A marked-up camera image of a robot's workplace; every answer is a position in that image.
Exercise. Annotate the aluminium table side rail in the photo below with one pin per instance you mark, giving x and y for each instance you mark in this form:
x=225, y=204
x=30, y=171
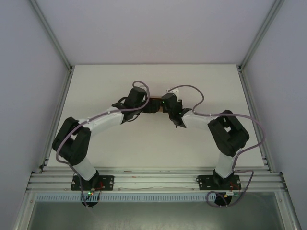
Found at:
x=56, y=115
x=254, y=95

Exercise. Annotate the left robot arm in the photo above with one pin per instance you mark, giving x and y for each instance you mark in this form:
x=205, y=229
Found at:
x=81, y=141

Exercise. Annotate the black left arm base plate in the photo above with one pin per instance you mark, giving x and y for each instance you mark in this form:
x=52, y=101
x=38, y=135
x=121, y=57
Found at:
x=106, y=182

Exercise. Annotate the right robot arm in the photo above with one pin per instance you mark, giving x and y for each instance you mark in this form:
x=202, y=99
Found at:
x=227, y=136

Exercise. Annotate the brown cardboard paper box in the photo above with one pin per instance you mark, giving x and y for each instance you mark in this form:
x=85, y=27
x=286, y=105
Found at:
x=162, y=109

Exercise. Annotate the aluminium frame post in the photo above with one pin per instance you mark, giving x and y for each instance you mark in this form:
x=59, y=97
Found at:
x=260, y=33
x=51, y=33

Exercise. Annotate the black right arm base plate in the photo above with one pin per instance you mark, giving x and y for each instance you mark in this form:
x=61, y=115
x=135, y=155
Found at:
x=204, y=182

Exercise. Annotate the aluminium mounting rail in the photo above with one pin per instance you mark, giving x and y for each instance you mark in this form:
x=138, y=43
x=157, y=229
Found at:
x=156, y=178

